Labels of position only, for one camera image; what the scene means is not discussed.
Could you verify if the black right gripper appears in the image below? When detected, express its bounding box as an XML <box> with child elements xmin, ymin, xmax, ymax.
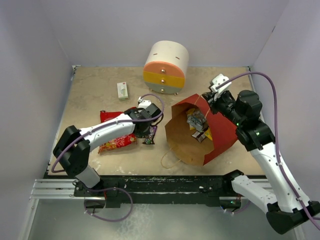
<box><xmin>202</xmin><ymin>88</ymin><xmax>245</xmax><ymax>127</ymax></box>

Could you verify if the red candy snack bag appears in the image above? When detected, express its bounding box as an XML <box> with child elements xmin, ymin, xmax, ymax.
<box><xmin>98</xmin><ymin>110</ymin><xmax>137</xmax><ymax>154</ymax></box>

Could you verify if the silver foil snack packet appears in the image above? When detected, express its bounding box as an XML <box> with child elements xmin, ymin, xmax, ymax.
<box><xmin>185</xmin><ymin>108</ymin><xmax>207</xmax><ymax>132</ymax></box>

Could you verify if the small white snack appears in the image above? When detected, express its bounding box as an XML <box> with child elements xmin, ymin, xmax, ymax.
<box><xmin>192</xmin><ymin>131</ymin><xmax>206</xmax><ymax>143</ymax></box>

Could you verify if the red brown paper bag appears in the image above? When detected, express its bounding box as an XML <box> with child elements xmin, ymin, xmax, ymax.
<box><xmin>165</xmin><ymin>94</ymin><xmax>238</xmax><ymax>166</ymax></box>

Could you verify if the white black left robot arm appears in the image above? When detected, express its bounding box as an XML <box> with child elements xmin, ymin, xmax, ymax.
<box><xmin>53</xmin><ymin>103</ymin><xmax>163</xmax><ymax>196</ymax></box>

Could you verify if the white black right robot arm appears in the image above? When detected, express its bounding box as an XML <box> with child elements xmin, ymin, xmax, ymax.
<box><xmin>202</xmin><ymin>90</ymin><xmax>320</xmax><ymax>235</ymax></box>

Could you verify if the purple candy packet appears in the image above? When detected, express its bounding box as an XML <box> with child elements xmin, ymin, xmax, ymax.
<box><xmin>143</xmin><ymin>126</ymin><xmax>158</xmax><ymax>145</ymax></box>

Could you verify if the yellow candy packet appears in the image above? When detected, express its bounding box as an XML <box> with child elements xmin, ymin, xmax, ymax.
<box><xmin>189</xmin><ymin>126</ymin><xmax>213</xmax><ymax>141</ymax></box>

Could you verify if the small white green box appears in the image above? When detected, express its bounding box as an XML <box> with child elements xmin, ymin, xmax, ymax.
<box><xmin>117</xmin><ymin>82</ymin><xmax>129</xmax><ymax>101</ymax></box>

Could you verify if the round white mini drawer chest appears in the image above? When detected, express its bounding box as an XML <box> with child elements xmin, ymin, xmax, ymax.
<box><xmin>143</xmin><ymin>40</ymin><xmax>189</xmax><ymax>95</ymax></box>

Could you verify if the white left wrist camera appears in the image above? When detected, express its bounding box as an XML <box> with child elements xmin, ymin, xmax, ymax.
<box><xmin>137</xmin><ymin>97</ymin><xmax>152</xmax><ymax>109</ymax></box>

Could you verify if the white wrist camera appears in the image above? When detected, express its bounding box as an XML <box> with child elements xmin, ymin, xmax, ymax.
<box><xmin>209</xmin><ymin>73</ymin><xmax>231</xmax><ymax>100</ymax></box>
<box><xmin>137</xmin><ymin>97</ymin><xmax>152</xmax><ymax>109</ymax></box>

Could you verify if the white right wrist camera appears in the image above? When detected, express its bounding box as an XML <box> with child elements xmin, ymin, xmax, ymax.
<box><xmin>209</xmin><ymin>73</ymin><xmax>231</xmax><ymax>100</ymax></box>

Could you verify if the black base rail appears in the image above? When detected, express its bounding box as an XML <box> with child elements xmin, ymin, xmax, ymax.
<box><xmin>73</xmin><ymin>175</ymin><xmax>243</xmax><ymax>211</ymax></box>

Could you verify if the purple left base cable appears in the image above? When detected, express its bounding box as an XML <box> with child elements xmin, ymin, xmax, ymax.
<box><xmin>83</xmin><ymin>187</ymin><xmax>134</xmax><ymax>222</ymax></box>

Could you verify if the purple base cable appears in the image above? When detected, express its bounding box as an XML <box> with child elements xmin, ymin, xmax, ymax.
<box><xmin>223</xmin><ymin>199</ymin><xmax>252</xmax><ymax>216</ymax></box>
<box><xmin>83</xmin><ymin>187</ymin><xmax>134</xmax><ymax>222</ymax></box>

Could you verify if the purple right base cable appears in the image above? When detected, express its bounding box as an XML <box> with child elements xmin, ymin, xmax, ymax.
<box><xmin>223</xmin><ymin>199</ymin><xmax>252</xmax><ymax>216</ymax></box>

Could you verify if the aluminium side rail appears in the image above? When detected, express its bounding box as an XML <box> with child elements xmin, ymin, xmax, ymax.
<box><xmin>29</xmin><ymin>178</ymin><xmax>78</xmax><ymax>200</ymax></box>

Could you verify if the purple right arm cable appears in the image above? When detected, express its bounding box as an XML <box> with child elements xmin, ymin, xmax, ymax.
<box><xmin>216</xmin><ymin>71</ymin><xmax>320</xmax><ymax>231</ymax></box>

